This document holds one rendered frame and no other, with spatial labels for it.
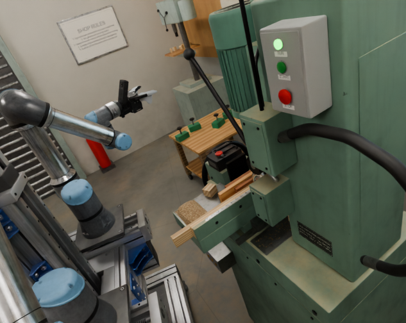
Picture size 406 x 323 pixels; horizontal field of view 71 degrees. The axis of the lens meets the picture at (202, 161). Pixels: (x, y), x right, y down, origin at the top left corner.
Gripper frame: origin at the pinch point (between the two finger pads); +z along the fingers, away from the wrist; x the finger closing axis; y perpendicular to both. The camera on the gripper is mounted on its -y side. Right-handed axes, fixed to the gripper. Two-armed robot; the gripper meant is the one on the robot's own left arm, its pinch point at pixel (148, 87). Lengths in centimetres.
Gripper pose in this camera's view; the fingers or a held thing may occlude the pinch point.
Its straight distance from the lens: 151.5
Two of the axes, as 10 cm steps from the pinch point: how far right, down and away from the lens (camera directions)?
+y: 1.9, 7.8, 5.9
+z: 7.1, -5.3, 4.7
